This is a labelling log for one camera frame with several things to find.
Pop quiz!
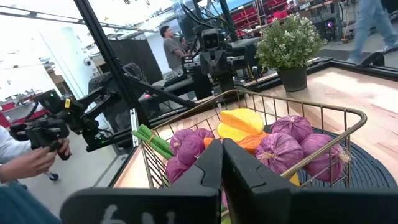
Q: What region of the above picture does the person's hand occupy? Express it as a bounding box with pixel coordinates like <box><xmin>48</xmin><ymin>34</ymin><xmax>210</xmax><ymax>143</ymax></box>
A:
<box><xmin>21</xmin><ymin>146</ymin><xmax>59</xmax><ymax>175</ymax></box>
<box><xmin>57</xmin><ymin>136</ymin><xmax>73</xmax><ymax>162</ymax></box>

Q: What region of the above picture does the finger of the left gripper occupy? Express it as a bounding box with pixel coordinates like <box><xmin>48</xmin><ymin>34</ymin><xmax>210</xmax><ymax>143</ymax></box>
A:
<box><xmin>218</xmin><ymin>53</ymin><xmax>236</xmax><ymax>78</ymax></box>
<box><xmin>203</xmin><ymin>53</ymin><xmax>219</xmax><ymax>78</ymax></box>

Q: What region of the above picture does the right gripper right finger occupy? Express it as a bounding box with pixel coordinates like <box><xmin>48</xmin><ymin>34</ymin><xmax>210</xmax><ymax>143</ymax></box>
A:
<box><xmin>222</xmin><ymin>139</ymin><xmax>398</xmax><ymax>224</ymax></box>

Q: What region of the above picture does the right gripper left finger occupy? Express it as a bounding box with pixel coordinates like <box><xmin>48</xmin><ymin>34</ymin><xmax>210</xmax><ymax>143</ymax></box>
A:
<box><xmin>60</xmin><ymin>139</ymin><xmax>223</xmax><ymax>224</ymax></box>

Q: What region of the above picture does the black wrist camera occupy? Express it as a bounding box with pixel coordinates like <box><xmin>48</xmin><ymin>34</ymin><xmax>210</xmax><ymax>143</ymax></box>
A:
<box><xmin>200</xmin><ymin>28</ymin><xmax>223</xmax><ymax>50</ymax></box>

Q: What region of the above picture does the long orange pepper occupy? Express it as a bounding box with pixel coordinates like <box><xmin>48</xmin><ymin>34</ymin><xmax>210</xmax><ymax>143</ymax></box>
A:
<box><xmin>203</xmin><ymin>132</ymin><xmax>270</xmax><ymax>155</ymax></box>

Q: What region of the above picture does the black computer tower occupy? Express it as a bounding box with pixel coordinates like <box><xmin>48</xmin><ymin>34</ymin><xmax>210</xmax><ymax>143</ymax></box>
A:
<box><xmin>310</xmin><ymin>14</ymin><xmax>345</xmax><ymax>43</ymax></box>

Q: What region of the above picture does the potted green plant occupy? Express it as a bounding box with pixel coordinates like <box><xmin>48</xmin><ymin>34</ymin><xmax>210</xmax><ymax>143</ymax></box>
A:
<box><xmin>254</xmin><ymin>12</ymin><xmax>328</xmax><ymax>93</ymax></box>

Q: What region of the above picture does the black mesh office chair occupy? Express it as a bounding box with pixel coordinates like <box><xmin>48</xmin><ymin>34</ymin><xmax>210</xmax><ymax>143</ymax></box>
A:
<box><xmin>88</xmin><ymin>62</ymin><xmax>149</xmax><ymax>94</ymax></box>

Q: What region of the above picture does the black keyboard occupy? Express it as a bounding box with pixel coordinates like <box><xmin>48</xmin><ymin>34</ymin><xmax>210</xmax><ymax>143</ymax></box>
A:
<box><xmin>163</xmin><ymin>68</ymin><xmax>187</xmax><ymax>88</ymax></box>

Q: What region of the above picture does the black partition panel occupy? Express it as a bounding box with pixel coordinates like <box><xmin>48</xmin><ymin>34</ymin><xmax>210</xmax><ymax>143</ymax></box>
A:
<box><xmin>108</xmin><ymin>39</ymin><xmax>164</xmax><ymax>85</ymax></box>

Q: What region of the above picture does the large yellow bell pepper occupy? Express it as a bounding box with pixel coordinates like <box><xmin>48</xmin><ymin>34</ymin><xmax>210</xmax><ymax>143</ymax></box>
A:
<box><xmin>216</xmin><ymin>108</ymin><xmax>265</xmax><ymax>143</ymax></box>

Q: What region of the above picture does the gold wire basket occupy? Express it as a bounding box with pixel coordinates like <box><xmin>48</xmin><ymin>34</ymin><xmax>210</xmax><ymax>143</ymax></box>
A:
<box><xmin>136</xmin><ymin>89</ymin><xmax>368</xmax><ymax>194</ymax></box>

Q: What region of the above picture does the shelf with red bins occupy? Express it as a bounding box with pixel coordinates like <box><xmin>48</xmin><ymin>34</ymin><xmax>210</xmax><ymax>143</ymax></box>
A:
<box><xmin>231</xmin><ymin>0</ymin><xmax>299</xmax><ymax>34</ymax></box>

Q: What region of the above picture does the round dark blue placemat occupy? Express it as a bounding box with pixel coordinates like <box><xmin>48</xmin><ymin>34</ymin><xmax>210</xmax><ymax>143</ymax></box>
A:
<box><xmin>297</xmin><ymin>127</ymin><xmax>398</xmax><ymax>189</ymax></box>

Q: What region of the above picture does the long green beans bundle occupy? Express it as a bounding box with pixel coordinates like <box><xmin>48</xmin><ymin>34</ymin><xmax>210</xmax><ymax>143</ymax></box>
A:
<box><xmin>131</xmin><ymin>124</ymin><xmax>175</xmax><ymax>161</ymax></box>

